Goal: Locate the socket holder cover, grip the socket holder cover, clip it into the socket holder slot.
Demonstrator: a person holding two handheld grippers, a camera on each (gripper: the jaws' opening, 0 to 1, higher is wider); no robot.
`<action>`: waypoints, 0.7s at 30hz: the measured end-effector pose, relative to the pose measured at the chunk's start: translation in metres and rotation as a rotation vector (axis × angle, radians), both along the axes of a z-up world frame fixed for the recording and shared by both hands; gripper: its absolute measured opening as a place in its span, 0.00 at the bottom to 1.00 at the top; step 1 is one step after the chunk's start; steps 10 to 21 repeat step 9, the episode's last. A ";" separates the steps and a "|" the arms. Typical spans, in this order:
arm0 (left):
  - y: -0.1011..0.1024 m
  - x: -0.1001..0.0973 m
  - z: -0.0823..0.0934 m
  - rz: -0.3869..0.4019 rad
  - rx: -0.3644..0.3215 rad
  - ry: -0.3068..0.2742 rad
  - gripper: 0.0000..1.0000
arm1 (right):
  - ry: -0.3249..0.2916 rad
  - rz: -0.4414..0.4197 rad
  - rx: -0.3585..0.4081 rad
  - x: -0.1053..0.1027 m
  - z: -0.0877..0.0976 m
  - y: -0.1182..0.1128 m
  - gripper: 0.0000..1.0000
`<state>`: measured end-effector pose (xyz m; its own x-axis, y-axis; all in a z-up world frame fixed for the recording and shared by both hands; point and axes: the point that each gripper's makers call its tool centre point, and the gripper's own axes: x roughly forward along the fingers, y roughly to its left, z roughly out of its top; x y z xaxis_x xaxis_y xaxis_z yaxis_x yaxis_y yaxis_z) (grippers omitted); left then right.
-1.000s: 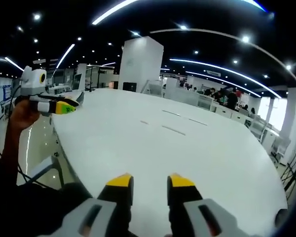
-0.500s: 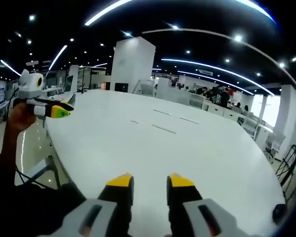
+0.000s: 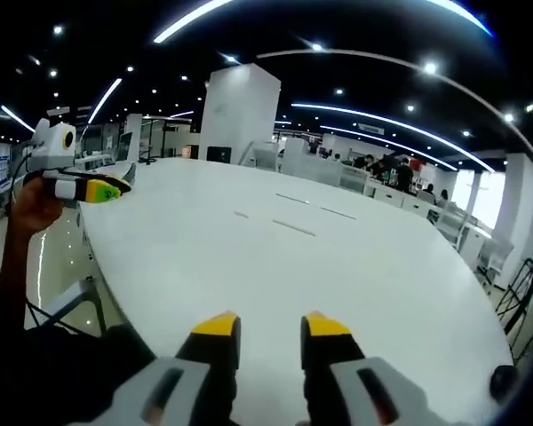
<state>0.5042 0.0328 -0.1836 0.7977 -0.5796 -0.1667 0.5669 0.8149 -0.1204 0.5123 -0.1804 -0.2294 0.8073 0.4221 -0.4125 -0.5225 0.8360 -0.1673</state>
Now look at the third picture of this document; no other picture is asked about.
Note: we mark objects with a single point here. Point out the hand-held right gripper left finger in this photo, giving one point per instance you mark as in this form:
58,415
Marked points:
209,355

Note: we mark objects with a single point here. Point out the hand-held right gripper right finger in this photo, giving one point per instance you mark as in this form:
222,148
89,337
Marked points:
328,355

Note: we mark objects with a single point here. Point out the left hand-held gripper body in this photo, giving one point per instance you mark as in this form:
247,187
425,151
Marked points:
53,153

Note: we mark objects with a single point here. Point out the white socket holder cover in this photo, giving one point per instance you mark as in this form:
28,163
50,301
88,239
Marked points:
293,227

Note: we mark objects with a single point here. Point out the small white socket holder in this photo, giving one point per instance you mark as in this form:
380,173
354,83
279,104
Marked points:
241,215

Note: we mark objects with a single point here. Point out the person's left hand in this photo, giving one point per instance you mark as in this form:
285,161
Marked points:
31,208

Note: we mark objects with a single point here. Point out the black square panel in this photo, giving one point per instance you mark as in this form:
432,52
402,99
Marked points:
218,154

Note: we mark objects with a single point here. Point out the long thin white strip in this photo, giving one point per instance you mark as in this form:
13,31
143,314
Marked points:
293,198
338,213

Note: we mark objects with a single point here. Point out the white square pillar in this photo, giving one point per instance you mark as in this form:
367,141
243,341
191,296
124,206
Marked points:
240,111
519,208

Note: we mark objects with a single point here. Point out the person's dark clothing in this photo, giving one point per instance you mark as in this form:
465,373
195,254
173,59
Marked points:
49,377

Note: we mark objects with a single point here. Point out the white cabinet row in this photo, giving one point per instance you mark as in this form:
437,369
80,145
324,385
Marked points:
400,199

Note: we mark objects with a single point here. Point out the black round chair top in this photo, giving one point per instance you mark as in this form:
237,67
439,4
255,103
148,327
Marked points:
504,384

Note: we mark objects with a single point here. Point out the white metal frame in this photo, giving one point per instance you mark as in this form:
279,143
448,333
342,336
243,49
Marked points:
100,310

